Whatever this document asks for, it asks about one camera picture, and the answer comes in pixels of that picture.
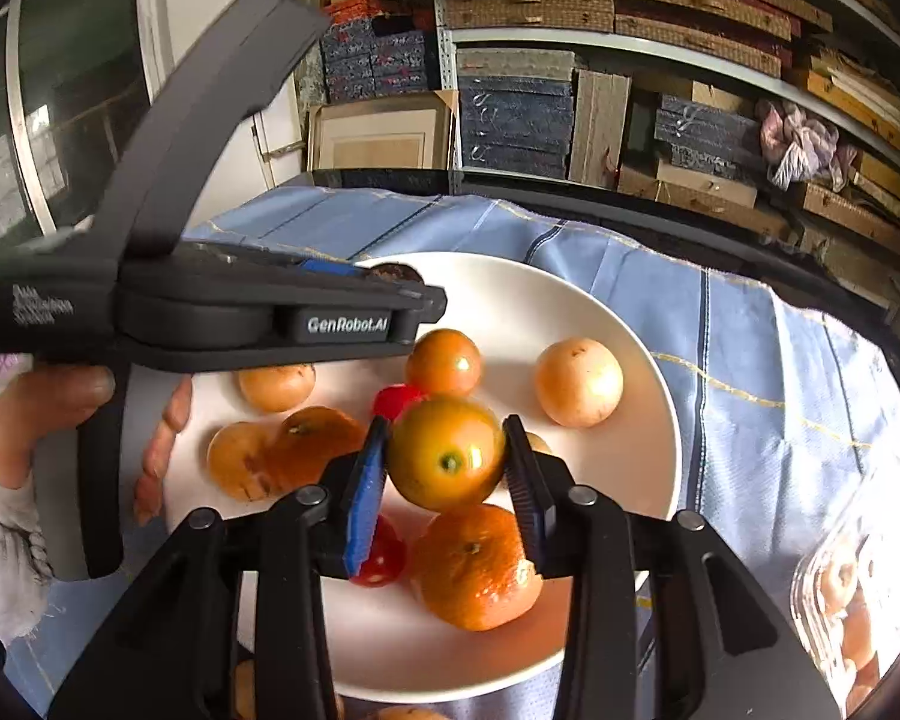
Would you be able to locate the stack of dark grey boxes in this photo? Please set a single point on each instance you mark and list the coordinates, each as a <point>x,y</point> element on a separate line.
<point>705,135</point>

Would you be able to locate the pink cloth bundle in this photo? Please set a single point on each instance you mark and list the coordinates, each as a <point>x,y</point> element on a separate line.
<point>802,142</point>

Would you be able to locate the stack of wooden boxes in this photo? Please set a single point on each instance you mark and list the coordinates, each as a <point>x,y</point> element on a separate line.
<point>870,135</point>

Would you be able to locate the person's left hand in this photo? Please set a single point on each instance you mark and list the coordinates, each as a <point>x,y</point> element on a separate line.
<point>30,420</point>

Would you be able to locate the blue striped tablecloth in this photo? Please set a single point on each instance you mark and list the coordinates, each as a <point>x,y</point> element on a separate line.
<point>757,405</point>

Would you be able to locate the wooden picture frame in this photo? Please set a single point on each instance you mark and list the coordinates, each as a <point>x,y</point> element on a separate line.
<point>379,135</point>

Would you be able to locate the red tomato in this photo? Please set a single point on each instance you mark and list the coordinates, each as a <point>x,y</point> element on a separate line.
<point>397,399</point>
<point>387,562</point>

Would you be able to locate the yellow-green orange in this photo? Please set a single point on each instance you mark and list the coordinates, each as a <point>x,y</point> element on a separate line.
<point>450,457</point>

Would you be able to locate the small yellowish fruit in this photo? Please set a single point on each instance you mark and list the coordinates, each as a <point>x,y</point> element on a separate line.
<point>538,444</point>

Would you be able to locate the pale spotted orange fruit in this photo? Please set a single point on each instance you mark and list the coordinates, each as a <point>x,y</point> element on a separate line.
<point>232,461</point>

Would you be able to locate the stack of dark blue boxes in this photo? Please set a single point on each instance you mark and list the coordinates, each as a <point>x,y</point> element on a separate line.
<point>514,127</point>

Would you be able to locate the yellow pear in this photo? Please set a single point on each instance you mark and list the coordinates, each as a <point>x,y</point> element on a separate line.
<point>579,382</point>

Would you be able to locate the clear plastic egg carton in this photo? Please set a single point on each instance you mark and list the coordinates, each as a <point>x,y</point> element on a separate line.
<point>847,600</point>

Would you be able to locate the stack of blue patterned boxes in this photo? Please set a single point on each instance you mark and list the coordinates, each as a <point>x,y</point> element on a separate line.
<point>379,60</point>

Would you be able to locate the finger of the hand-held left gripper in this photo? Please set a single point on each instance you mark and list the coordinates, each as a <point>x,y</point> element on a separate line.
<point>360,319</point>
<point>328,267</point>

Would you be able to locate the white oval plate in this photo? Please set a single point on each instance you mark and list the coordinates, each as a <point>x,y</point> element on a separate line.
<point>630,465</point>

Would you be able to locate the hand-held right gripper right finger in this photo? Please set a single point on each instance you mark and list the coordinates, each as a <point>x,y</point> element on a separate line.
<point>523,502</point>

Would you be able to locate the green patterned board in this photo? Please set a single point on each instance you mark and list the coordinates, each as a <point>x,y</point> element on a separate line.
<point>304,52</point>

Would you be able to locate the mandarin orange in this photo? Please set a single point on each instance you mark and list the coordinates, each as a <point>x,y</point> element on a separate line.
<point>315,439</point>
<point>409,713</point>
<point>476,577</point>
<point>444,361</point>

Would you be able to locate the white metal shelf rack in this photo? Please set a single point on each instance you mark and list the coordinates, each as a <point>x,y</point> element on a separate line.
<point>645,45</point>

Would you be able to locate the white framed window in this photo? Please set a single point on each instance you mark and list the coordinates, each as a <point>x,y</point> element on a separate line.
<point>75,90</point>

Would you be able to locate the pale orange persimmon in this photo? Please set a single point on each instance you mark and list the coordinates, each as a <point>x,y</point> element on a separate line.
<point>276,388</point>

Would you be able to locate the upright brown cardboard box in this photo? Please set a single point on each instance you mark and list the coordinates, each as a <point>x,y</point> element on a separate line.
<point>598,127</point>

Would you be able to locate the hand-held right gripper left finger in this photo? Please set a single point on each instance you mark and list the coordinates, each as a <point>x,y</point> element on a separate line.
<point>366,510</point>

